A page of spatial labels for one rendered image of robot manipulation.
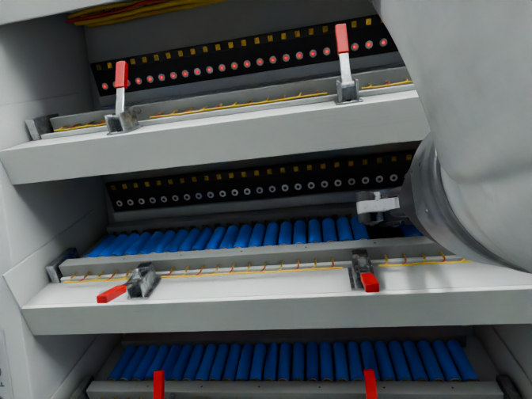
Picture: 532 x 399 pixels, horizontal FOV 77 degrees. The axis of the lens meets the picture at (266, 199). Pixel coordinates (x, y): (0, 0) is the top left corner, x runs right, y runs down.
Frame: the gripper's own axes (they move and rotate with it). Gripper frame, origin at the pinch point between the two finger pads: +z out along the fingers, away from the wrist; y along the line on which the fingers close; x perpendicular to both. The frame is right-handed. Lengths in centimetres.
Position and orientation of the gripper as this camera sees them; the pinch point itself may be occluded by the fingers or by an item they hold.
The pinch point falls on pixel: (399, 212)
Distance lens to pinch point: 42.5
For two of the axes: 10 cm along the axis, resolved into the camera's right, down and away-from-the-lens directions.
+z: 1.5, 1.1, 9.8
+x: 0.8, 9.9, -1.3
